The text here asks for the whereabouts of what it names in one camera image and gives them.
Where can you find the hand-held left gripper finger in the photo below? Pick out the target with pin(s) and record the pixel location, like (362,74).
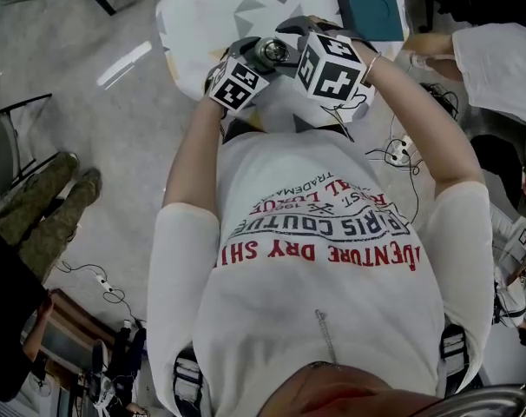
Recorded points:
(242,44)

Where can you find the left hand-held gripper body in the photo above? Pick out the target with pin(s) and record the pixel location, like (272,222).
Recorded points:
(239,86)

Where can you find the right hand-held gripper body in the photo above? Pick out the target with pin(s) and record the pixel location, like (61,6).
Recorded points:
(330,65)

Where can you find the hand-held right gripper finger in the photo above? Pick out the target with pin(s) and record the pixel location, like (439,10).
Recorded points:
(294,23)

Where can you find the steel travel cup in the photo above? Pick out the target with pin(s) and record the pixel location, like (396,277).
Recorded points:
(263,57)

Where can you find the shiny steel cup lid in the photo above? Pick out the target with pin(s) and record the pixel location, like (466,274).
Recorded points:
(275,50)

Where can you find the person's left forearm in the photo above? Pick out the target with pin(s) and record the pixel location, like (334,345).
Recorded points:
(193,146)

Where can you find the person's right forearm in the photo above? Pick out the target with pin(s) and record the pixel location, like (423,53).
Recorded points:
(419,115)

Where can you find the white triangle patterned tablecloth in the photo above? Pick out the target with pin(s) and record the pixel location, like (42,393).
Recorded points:
(219,11)

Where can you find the teal box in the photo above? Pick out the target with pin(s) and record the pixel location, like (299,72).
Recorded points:
(369,2)

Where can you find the white printed t-shirt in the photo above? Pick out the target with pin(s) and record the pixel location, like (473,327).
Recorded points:
(315,250)

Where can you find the black office chair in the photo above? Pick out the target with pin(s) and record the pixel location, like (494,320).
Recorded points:
(495,167)

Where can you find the small white power strip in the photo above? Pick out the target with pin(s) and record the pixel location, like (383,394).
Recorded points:
(103,282)

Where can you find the grey folding chair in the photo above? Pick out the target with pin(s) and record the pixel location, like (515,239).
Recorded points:
(2,150)

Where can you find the wooden cabinet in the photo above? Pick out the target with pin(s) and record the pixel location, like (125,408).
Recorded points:
(78,332)

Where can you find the black tripod equipment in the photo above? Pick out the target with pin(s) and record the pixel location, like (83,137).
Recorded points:
(120,363)

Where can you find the metal head mount bar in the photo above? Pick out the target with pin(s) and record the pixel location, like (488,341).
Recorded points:
(493,400)

